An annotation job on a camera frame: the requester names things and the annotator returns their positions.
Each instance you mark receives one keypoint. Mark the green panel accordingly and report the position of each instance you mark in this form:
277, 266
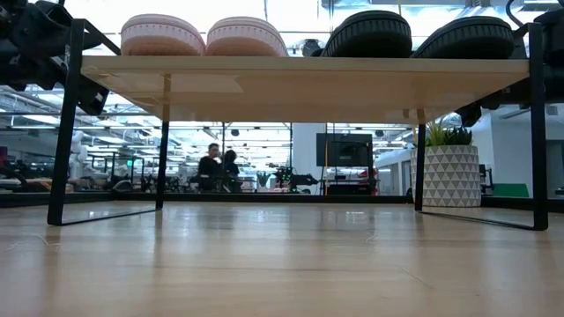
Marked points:
511, 190

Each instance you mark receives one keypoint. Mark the black device with green lights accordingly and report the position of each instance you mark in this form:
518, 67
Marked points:
304, 179

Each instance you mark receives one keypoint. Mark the wooden shelf black metal legs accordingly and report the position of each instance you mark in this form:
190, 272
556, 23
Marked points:
286, 88

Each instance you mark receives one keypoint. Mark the white robot figure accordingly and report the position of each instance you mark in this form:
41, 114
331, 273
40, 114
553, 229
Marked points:
78, 154

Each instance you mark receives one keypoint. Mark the black rubber slide sandal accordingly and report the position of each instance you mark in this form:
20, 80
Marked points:
370, 37
467, 39

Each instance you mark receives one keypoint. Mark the green plant white patterned pot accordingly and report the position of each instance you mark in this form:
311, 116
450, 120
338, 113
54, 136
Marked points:
454, 176

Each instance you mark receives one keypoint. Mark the small green potted plant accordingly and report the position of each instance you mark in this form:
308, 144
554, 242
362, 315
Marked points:
264, 180

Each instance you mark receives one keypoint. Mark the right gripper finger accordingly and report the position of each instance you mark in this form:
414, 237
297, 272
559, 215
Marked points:
469, 115

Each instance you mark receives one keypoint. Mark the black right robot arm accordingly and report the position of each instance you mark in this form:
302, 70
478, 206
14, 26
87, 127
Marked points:
556, 39

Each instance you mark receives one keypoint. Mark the black metal table frame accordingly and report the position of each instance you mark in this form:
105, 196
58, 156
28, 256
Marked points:
264, 198

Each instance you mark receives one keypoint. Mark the black dome fixture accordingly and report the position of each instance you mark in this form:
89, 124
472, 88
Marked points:
313, 47

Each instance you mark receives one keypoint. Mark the person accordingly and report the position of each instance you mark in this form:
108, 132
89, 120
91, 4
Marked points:
231, 169
209, 169

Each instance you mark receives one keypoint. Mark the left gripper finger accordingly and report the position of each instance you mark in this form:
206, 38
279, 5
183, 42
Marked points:
93, 99

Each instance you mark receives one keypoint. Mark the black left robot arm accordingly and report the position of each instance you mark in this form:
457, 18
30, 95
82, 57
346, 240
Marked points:
39, 26

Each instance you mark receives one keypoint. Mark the pink rubber slide sandal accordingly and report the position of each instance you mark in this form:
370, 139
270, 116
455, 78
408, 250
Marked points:
247, 39
163, 37

